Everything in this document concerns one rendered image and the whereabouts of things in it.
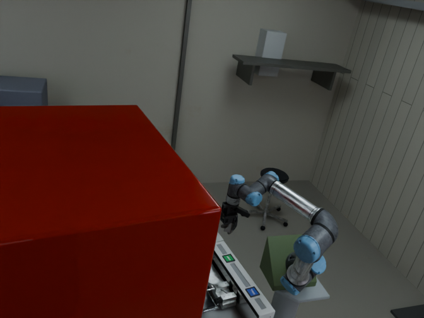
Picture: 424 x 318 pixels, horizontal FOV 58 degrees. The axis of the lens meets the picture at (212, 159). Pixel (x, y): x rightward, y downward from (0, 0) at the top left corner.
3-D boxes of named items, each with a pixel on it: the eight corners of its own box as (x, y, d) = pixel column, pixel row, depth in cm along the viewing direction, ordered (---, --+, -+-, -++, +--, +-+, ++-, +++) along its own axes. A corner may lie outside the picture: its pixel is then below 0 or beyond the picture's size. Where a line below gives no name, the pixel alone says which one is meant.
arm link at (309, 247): (311, 282, 206) (337, 236, 164) (293, 301, 200) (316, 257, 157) (294, 266, 212) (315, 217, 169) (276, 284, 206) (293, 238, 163)
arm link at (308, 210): (351, 218, 168) (268, 164, 197) (335, 233, 164) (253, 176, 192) (347, 233, 176) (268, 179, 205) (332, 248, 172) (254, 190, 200)
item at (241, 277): (253, 336, 186) (259, 316, 179) (206, 262, 229) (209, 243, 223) (269, 331, 190) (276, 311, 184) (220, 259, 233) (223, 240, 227)
